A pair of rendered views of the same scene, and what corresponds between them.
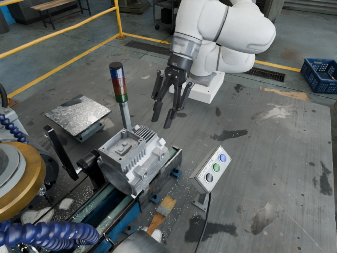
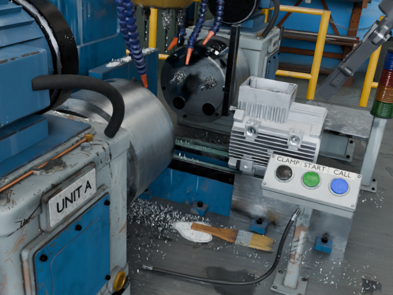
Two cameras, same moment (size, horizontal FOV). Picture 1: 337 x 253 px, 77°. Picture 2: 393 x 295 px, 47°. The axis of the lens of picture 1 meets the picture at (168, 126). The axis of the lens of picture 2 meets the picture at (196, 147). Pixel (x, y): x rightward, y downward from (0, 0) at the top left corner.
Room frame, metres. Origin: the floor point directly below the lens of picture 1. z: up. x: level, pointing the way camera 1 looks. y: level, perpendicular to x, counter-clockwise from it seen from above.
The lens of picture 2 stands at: (0.02, -0.80, 1.45)
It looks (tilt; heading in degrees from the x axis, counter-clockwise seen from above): 25 degrees down; 74
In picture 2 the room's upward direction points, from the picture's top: 5 degrees clockwise
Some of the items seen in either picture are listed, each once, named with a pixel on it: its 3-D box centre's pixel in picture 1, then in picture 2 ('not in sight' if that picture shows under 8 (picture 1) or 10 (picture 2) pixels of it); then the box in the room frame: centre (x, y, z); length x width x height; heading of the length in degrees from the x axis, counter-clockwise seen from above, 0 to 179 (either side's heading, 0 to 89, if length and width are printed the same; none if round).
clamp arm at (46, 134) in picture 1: (63, 155); (231, 71); (0.44, 0.34, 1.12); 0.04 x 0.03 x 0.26; 144
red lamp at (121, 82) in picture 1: (118, 79); (391, 76); (0.86, 0.23, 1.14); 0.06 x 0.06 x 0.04
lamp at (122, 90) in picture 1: (120, 88); (387, 92); (0.86, 0.23, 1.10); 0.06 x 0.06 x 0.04
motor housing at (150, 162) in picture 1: (134, 160); (277, 138); (0.50, 0.13, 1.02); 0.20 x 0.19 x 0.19; 145
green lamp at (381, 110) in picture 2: (121, 95); (383, 107); (0.86, 0.23, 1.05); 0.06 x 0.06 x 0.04
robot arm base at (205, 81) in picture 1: (198, 73); not in sight; (1.33, -0.21, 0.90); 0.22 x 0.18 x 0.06; 63
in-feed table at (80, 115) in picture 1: (80, 120); (332, 132); (0.90, 0.49, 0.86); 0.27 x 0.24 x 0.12; 54
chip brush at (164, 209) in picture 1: (159, 217); (231, 235); (0.37, 0.04, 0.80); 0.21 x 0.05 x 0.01; 149
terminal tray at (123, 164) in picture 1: (124, 151); (267, 99); (0.47, 0.15, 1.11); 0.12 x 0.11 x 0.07; 145
